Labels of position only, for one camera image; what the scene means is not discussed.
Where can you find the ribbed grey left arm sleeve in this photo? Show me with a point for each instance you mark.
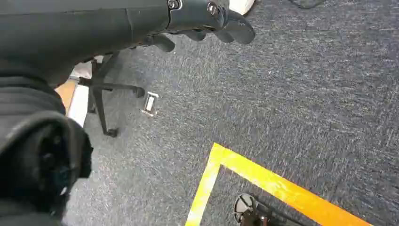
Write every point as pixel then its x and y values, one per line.
pixel 25 96

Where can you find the black office chair base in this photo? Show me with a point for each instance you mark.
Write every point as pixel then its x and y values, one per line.
pixel 99 93

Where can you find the yellow floor tape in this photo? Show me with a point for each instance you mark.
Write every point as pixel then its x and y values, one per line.
pixel 274 184

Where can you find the white panel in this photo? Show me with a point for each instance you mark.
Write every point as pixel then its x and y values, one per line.
pixel 79 101

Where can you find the white rounded object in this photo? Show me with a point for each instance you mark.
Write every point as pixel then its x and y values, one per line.
pixel 240 5

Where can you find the light wooden board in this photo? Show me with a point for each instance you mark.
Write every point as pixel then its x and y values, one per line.
pixel 66 93

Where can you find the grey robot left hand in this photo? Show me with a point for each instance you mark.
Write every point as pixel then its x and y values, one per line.
pixel 78 28

